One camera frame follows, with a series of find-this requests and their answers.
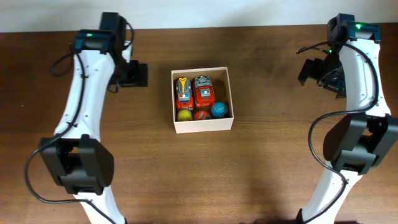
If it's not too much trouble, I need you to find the blue toy ball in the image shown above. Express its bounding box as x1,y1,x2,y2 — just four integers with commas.
211,102,229,119

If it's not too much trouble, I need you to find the red truck with yellow crane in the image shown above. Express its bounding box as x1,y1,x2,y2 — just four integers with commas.
175,77,194,111

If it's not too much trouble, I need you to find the red truck with grey top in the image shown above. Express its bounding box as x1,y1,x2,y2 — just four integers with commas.
193,76,216,108

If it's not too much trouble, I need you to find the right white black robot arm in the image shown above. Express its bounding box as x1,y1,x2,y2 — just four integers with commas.
295,13,397,223

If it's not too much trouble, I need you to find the yellow toy ball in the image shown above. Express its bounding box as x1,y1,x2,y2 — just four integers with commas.
177,109,193,122

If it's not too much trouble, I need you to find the left black cable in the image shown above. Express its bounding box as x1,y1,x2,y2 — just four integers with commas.
24,21,136,224

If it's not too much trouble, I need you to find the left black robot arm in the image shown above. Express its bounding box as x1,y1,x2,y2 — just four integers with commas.
37,12,148,223

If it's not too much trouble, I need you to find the red toy ball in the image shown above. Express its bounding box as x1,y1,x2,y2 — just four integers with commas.
193,110,211,121

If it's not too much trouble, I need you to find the white cardboard box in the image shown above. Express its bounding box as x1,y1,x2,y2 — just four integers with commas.
171,67,234,134

